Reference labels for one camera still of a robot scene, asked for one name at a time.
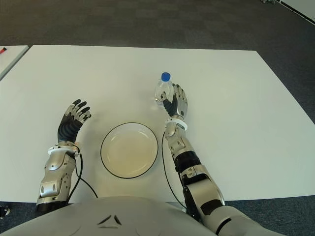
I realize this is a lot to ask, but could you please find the black caster wheel base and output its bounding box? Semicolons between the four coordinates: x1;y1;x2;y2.
0;206;11;220

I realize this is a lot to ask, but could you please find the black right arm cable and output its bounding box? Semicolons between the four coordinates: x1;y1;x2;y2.
161;131;185;208

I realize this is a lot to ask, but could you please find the white side table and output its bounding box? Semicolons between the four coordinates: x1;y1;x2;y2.
0;45;30;82

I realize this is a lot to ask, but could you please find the robot right hand black silver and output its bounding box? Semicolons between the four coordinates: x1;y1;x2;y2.
158;83;189;121

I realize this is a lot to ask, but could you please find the robot left hand black silver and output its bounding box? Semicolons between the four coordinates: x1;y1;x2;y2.
57;99;92;142

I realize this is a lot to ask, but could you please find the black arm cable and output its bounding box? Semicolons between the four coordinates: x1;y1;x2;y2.
67;147;99;205
161;131;185;208

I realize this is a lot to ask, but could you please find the white plate black rim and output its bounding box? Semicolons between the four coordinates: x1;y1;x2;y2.
100;122;159;179

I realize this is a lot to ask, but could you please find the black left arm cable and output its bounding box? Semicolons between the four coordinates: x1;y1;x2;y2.
67;147;99;205

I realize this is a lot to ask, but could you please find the grey robot torso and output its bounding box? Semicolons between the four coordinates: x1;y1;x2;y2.
0;195;217;236

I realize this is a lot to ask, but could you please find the clear water bottle blue cap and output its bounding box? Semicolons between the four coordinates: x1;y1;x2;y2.
154;71;174;110

